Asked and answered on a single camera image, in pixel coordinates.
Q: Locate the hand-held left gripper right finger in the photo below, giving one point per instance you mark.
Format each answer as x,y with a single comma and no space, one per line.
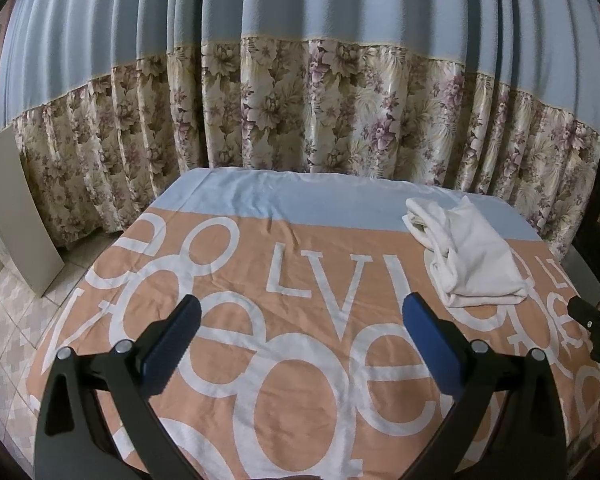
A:
427,335

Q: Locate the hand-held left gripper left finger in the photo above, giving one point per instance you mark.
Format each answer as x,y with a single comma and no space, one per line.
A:
177,330

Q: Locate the white ribbed garment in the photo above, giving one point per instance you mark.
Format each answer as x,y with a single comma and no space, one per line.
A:
472,255

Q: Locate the printed orange blue bed sheet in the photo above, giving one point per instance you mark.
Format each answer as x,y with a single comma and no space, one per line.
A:
300,340

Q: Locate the grey board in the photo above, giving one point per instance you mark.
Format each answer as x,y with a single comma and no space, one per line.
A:
22,215

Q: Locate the floral and blue curtain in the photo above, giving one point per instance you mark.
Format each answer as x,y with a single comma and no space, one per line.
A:
300,85

